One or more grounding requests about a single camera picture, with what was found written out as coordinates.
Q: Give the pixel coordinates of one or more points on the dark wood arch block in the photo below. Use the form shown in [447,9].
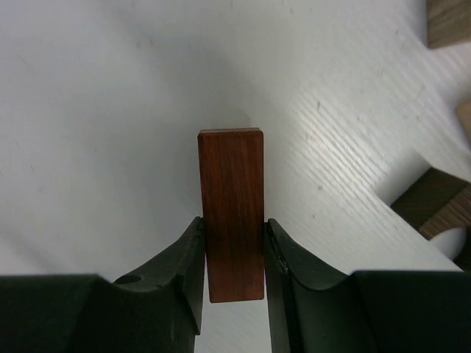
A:
[435,203]

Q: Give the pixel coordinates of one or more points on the red-brown rectangular block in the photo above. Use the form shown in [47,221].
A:
[231,168]

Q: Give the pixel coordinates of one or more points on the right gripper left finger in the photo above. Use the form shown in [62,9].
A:
[155,308]

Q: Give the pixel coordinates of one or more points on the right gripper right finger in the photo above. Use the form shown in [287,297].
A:
[314,307]

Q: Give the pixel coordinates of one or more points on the light wood rectangular block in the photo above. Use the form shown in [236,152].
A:
[448,22]

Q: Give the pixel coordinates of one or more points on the small light wood cube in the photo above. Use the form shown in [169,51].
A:
[463,112]

